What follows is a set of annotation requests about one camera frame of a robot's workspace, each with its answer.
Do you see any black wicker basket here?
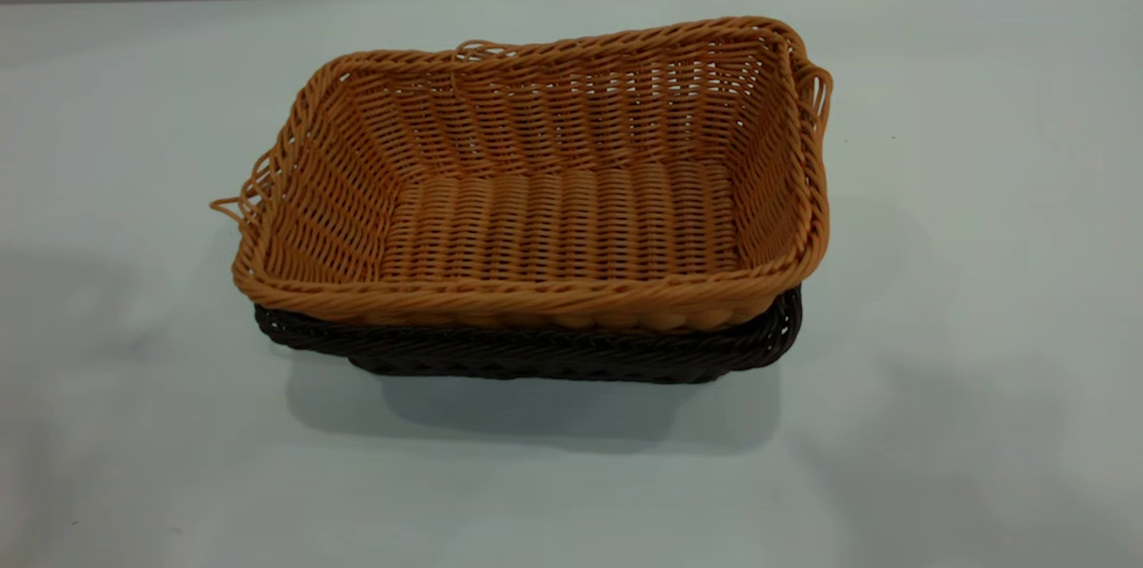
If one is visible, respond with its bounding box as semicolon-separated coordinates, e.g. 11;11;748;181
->
254;286;803;385

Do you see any orange wicker basket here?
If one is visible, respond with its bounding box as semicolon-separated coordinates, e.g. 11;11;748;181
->
211;16;833;334

